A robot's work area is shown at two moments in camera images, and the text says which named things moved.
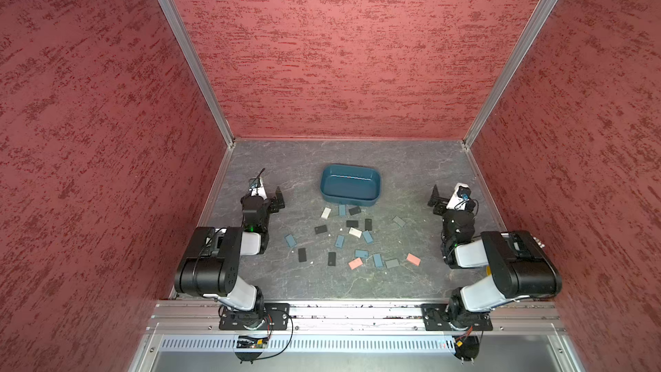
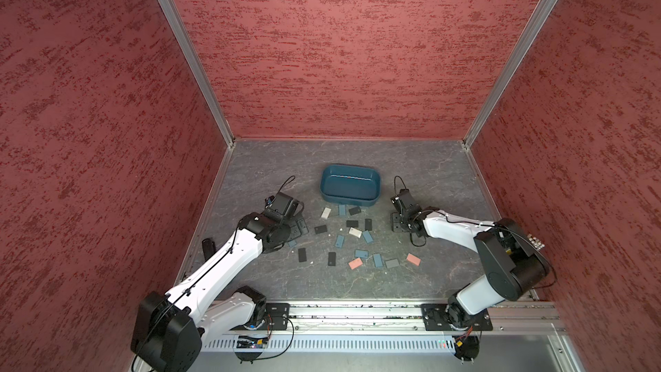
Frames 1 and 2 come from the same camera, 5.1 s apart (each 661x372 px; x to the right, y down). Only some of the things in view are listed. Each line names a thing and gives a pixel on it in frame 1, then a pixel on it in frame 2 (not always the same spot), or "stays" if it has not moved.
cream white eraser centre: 355,232 stays
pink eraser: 355,263 stays
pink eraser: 411,258 stays
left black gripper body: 266,219 to 291,230
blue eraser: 377,259 stays
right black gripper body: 449,213 to 398,223
